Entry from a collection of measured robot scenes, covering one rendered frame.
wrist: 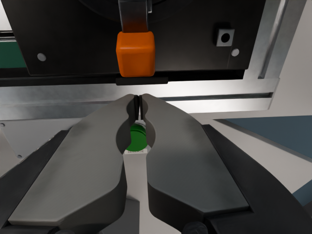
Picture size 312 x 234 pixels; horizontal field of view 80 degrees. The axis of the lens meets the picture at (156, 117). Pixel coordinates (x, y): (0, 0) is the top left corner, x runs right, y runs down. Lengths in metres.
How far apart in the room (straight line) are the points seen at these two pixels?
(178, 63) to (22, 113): 0.20
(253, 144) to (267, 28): 0.30
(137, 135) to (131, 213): 0.32
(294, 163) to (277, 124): 1.20
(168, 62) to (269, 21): 0.11
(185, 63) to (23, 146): 0.25
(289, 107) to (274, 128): 1.34
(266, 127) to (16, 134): 1.66
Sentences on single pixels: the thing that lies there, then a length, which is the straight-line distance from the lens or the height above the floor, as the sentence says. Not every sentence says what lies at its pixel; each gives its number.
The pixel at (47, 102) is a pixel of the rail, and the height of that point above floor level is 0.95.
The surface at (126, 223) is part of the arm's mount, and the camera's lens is 0.52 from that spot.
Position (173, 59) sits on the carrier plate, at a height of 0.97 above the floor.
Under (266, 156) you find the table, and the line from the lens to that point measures 0.53.
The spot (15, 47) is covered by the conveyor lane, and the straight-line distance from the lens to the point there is 0.27.
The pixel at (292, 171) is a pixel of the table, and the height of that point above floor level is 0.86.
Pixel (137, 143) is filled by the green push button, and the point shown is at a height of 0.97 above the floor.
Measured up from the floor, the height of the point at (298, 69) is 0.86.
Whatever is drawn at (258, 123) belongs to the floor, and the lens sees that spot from 1.69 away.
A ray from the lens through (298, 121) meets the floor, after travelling 1.88.
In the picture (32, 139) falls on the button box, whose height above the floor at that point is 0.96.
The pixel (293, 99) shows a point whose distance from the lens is 0.45.
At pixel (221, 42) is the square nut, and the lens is 0.21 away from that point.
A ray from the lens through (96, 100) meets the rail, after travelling 0.25.
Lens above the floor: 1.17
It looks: 57 degrees down
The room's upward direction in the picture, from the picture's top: 174 degrees clockwise
